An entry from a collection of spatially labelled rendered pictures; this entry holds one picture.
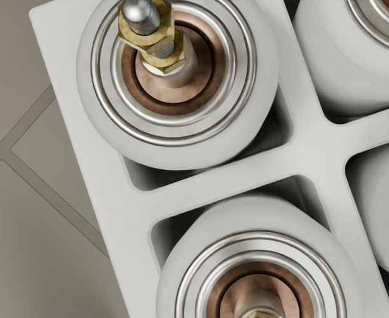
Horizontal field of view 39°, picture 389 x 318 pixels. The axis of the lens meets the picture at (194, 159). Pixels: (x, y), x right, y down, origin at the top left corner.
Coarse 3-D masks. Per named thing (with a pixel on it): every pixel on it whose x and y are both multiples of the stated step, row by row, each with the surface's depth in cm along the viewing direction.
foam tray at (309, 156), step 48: (96, 0) 33; (288, 0) 41; (48, 48) 33; (288, 48) 32; (288, 96) 32; (96, 144) 33; (288, 144) 32; (336, 144) 31; (96, 192) 32; (144, 192) 32; (192, 192) 32; (240, 192) 32; (288, 192) 42; (336, 192) 31; (144, 240) 32; (144, 288) 32; (384, 288) 31
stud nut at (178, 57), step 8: (176, 32) 21; (176, 40) 21; (184, 40) 22; (176, 48) 21; (184, 48) 22; (144, 56) 21; (152, 56) 21; (176, 56) 21; (184, 56) 21; (152, 64) 21; (160, 64) 21; (168, 64) 21; (176, 64) 22; (160, 72) 22; (168, 72) 22
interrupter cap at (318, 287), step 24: (216, 240) 24; (240, 240) 24; (264, 240) 24; (288, 240) 24; (192, 264) 24; (216, 264) 25; (240, 264) 24; (264, 264) 24; (288, 264) 24; (312, 264) 24; (192, 288) 25; (216, 288) 25; (240, 288) 25; (264, 288) 25; (288, 288) 25; (312, 288) 24; (336, 288) 24; (192, 312) 25; (216, 312) 25; (288, 312) 24; (312, 312) 24; (336, 312) 24
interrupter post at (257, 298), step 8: (248, 296) 24; (256, 296) 23; (264, 296) 23; (272, 296) 24; (240, 304) 23; (248, 304) 22; (256, 304) 22; (264, 304) 22; (272, 304) 22; (280, 304) 23; (240, 312) 22; (248, 312) 22; (264, 312) 22; (272, 312) 22; (280, 312) 22
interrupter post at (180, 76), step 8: (184, 32) 22; (192, 48) 22; (192, 56) 22; (144, 64) 22; (184, 64) 22; (192, 64) 23; (152, 72) 22; (176, 72) 22; (184, 72) 22; (192, 72) 24; (160, 80) 23; (168, 80) 23; (176, 80) 23; (184, 80) 24
